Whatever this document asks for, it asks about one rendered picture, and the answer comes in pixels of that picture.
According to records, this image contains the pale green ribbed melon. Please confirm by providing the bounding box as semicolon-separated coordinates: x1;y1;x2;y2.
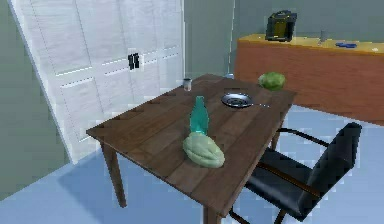
182;131;226;169

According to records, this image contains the teal glass bottle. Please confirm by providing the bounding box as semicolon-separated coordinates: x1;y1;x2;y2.
189;95;210;136

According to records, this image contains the dark brown wooden table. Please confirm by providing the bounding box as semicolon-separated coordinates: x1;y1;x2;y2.
85;73;298;224

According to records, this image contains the dark metal plate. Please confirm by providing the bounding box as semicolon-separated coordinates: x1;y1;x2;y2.
221;92;254;109

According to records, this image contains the round green lettuce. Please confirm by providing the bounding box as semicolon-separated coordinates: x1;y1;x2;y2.
258;71;287;92

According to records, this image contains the white double door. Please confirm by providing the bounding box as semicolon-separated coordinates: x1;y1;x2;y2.
7;0;186;165

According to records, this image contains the black and yellow appliance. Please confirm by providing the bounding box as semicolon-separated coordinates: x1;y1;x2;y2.
265;9;298;43

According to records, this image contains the brown counter with yellow top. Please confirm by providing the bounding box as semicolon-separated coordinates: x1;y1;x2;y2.
233;33;384;127

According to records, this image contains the black armchair with wooden arms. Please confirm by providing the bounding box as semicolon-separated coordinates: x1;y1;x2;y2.
228;121;363;224

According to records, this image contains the blue flat object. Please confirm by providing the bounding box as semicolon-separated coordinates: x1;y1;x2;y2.
335;41;358;49

